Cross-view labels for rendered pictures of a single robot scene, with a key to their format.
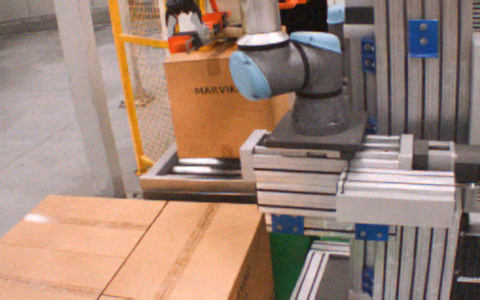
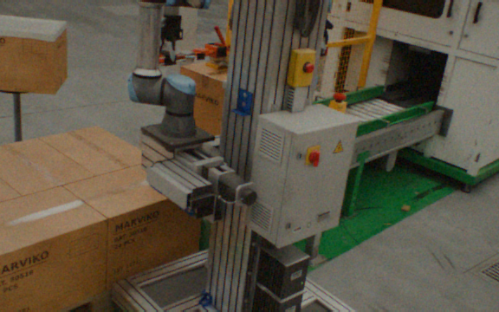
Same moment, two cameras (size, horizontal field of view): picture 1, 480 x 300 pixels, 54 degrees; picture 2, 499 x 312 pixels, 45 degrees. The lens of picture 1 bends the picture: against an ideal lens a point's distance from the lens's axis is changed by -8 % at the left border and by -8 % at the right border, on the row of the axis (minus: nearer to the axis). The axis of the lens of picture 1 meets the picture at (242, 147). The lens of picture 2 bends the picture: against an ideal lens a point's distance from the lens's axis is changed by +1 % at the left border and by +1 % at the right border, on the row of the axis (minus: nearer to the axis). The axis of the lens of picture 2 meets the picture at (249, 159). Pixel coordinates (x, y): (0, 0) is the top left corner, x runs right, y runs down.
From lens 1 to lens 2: 1.72 m
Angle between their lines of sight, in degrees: 23
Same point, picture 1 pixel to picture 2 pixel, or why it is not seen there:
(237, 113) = (211, 118)
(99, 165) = not seen: hidden behind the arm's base
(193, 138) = not seen: hidden behind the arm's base
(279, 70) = (144, 90)
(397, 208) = (165, 185)
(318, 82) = (170, 105)
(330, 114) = (172, 125)
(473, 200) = (249, 218)
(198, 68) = (197, 79)
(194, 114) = not seen: hidden behind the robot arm
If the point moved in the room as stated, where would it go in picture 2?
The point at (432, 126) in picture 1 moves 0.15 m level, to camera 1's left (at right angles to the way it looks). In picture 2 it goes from (243, 160) to (210, 150)
